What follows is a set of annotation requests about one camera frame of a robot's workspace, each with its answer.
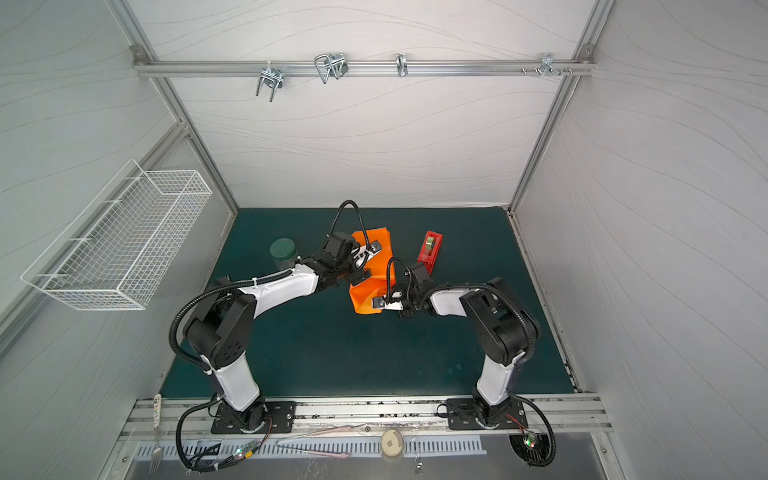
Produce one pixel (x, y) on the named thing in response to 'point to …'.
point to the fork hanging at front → (157, 453)
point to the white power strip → (157, 405)
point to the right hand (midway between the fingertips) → (392, 293)
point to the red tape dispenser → (431, 248)
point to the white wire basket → (115, 258)
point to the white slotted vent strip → (305, 449)
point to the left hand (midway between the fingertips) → (356, 255)
